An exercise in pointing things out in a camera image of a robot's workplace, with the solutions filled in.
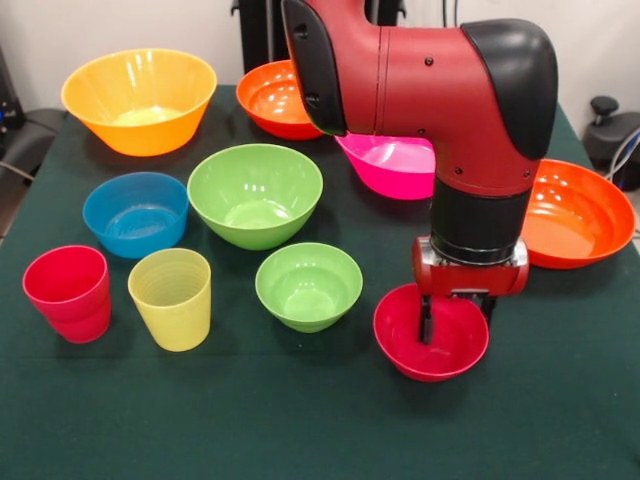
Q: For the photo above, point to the yellow cup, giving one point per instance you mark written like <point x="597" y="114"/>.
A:
<point x="172" y="310"/>

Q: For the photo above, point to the dark green tablecloth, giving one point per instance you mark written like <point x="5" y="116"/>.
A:
<point x="350" y="425"/>

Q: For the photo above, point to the dark grey seat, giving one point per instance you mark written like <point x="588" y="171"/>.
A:
<point x="30" y="140"/>

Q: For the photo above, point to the black equipment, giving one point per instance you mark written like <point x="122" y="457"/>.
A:
<point x="9" y="100"/>

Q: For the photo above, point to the large yellow-orange bowl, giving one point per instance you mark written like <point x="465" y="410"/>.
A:
<point x="140" y="135"/>

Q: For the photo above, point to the large pink bowl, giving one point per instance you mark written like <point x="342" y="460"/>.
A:
<point x="390" y="170"/>

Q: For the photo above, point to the large green bowl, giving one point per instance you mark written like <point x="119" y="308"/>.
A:
<point x="252" y="210"/>

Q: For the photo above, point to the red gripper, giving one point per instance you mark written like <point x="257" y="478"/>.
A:
<point x="470" y="280"/>

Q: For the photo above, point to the orange shallow bowl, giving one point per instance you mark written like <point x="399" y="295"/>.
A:
<point x="575" y="225"/>
<point x="270" y="105"/>

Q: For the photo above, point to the small red bowl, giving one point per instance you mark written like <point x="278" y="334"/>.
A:
<point x="450" y="350"/>

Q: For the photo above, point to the blue bowl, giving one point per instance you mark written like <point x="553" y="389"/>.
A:
<point x="136" y="230"/>

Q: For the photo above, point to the red cup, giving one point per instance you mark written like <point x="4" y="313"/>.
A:
<point x="82" y="330"/>
<point x="65" y="280"/>

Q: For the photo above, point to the black round base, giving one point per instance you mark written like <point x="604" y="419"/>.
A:
<point x="607" y="142"/>

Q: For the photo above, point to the black knob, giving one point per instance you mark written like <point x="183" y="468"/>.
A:
<point x="604" y="107"/>

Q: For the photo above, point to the small green bowl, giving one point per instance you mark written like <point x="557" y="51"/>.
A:
<point x="307" y="300"/>

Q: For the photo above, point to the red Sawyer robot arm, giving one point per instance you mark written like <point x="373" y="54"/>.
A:
<point x="425" y="85"/>

